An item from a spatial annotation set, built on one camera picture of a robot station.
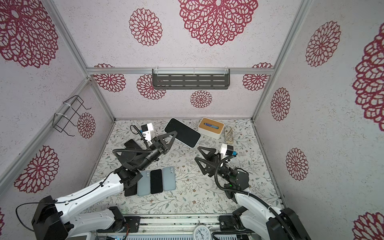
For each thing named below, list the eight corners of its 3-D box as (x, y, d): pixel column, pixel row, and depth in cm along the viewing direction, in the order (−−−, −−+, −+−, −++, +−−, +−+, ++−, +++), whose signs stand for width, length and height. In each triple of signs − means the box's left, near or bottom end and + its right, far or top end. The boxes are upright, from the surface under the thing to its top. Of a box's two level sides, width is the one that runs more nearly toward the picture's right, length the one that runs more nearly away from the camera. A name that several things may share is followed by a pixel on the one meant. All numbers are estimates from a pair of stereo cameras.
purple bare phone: (151, 194, 86) (150, 193, 84) (150, 171, 94) (150, 170, 93) (163, 191, 86) (162, 190, 85) (161, 170, 95) (161, 168, 94)
